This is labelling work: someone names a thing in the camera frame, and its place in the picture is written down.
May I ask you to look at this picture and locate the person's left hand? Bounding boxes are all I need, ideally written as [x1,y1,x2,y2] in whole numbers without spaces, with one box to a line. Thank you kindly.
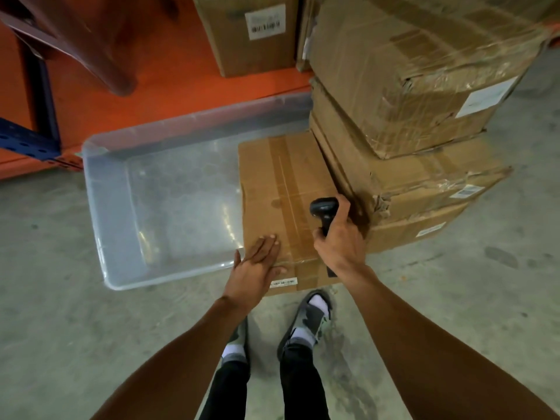
[222,234,288,314]

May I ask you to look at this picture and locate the person's right hand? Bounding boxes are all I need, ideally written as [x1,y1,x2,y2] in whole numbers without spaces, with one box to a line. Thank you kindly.
[313,194,373,286]

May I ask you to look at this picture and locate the black barcode scanner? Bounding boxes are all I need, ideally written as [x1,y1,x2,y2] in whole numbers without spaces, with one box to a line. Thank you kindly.
[310,197,340,279]

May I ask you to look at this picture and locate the person's left forearm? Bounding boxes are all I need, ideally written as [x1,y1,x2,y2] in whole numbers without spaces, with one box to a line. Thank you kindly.
[90,296,263,420]

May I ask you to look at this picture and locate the person's right forearm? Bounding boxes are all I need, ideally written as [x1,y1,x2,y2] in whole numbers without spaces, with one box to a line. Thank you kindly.
[343,267,560,420]

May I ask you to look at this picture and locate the person's right grey shoe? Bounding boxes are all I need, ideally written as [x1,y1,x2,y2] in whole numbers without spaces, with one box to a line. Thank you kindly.
[277,289,333,360]

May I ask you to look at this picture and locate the person's grey shoe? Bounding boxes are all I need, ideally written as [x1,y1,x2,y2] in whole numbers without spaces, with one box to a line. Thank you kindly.
[277,289,333,360]
[221,317,250,364]

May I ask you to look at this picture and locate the flat taped cardboard box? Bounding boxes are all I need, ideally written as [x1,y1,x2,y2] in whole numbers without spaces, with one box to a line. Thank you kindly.
[238,131,343,297]

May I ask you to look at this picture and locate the person's left grey shoe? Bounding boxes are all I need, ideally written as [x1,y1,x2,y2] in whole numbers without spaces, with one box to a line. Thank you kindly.
[221,317,250,364]

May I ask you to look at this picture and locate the clear plastic storage bin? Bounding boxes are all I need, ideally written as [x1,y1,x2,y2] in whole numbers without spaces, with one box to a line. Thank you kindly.
[82,92,314,292]

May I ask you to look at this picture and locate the thin cardboard box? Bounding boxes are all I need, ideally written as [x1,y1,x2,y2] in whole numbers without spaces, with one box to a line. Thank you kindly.
[364,200,472,254]

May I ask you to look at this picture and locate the wide crumpled cardboard box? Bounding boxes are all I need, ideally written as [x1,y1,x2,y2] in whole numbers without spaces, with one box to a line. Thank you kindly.
[309,78,513,226]

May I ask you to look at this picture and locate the person's black trousers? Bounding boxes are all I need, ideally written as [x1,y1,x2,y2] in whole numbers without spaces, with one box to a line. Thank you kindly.
[198,343,331,420]

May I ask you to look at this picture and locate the orange metal shelf rack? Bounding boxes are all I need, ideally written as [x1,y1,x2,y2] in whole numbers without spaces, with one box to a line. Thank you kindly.
[0,0,314,181]

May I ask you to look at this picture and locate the cardboard box with barcode label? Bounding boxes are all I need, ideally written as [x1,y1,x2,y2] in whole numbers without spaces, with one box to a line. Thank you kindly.
[192,0,301,78]

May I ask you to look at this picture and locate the narrow cardboard box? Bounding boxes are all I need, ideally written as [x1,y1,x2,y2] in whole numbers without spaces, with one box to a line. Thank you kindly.
[296,0,323,73]

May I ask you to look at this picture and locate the large wrapped cardboard box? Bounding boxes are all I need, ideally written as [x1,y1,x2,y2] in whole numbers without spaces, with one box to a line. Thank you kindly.
[308,0,551,160]

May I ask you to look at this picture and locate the blue rack upright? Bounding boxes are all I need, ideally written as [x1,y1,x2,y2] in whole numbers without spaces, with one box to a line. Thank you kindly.
[0,34,63,162]

